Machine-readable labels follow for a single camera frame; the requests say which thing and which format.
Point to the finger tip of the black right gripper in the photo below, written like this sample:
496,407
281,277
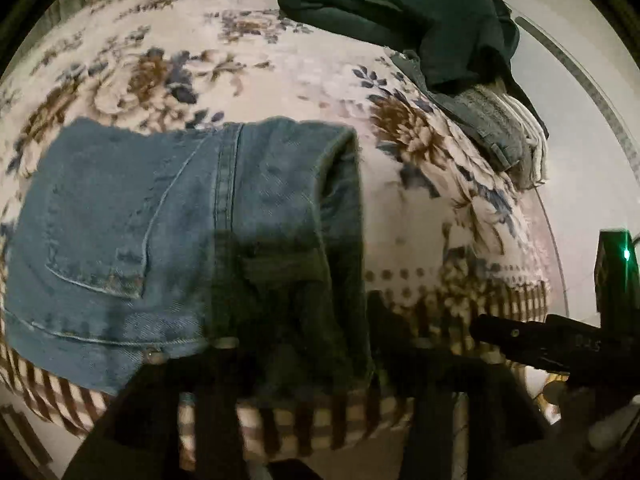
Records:
558,345

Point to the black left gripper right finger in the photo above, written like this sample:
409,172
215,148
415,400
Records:
467,414

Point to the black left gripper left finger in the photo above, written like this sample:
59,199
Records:
138,435

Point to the blue denim jeans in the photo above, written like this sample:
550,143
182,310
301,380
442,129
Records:
131,247

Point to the floral bed blanket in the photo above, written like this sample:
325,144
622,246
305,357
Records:
446,237

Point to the folded grey clothes stack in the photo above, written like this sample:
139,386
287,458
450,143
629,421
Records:
504,130

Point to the dark green garment pile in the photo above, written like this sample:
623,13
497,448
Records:
458,43

